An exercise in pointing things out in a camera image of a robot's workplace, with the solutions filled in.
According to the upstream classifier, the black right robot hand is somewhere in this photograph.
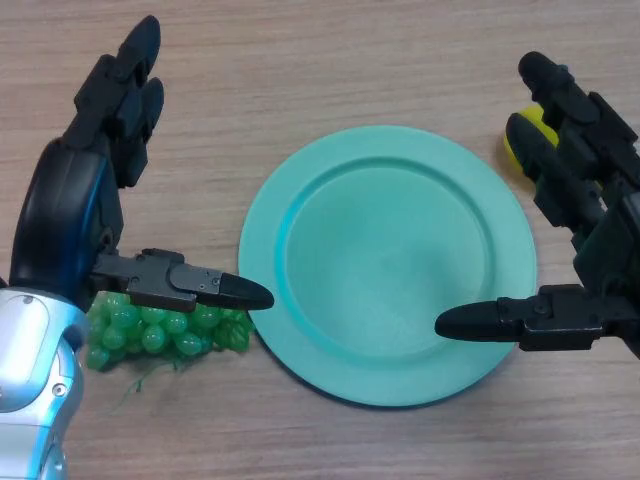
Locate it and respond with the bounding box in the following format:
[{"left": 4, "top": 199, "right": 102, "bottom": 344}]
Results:
[{"left": 433, "top": 50, "right": 640, "bottom": 361}]

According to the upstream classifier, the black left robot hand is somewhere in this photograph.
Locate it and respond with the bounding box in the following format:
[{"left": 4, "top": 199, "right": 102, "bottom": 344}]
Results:
[{"left": 8, "top": 14, "right": 275, "bottom": 314}]

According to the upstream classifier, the green grapes bunch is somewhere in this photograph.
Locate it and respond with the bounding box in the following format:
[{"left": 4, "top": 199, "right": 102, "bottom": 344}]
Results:
[{"left": 84, "top": 291, "right": 251, "bottom": 417}]

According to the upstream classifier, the green round plate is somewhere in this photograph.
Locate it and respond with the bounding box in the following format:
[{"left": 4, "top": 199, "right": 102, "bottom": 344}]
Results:
[{"left": 238, "top": 124, "right": 537, "bottom": 409}]

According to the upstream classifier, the yellow starfruit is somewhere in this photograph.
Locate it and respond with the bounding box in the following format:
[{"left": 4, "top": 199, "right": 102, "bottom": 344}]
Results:
[{"left": 501, "top": 104, "right": 560, "bottom": 182}]

